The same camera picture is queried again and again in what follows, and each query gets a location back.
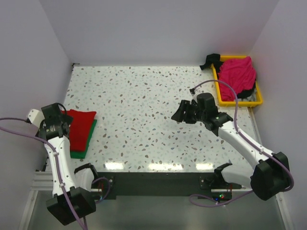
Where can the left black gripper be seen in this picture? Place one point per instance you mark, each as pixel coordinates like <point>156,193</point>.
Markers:
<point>67,119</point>

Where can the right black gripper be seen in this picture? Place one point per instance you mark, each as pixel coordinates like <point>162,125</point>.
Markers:
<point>179,116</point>

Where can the red t shirt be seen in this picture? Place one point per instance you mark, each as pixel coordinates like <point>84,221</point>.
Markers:
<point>81,129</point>

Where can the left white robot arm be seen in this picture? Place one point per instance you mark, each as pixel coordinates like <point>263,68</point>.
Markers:
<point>70,201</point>

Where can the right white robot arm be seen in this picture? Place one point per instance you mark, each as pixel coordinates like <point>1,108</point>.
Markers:
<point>270,172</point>

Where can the black t shirt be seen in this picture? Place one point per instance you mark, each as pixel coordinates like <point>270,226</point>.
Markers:
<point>212,59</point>

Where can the pink t shirt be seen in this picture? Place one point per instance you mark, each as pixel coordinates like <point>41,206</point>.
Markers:
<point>240,75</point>

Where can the grey cloth in bin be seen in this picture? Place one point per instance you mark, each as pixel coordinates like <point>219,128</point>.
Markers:
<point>253,97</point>

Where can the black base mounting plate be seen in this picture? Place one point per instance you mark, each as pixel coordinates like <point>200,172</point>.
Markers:
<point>161,184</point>

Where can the yellow plastic bin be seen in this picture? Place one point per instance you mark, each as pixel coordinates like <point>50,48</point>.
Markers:
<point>258,96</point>

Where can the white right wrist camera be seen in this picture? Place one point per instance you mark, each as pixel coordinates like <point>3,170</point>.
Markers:
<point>194,100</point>

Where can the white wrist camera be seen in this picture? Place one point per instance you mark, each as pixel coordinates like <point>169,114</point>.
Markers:
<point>35,117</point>
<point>194,100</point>

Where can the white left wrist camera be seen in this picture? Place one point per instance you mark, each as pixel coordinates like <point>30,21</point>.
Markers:
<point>35,117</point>

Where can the aluminium rail frame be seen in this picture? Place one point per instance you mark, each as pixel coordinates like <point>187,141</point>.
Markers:
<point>86,175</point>

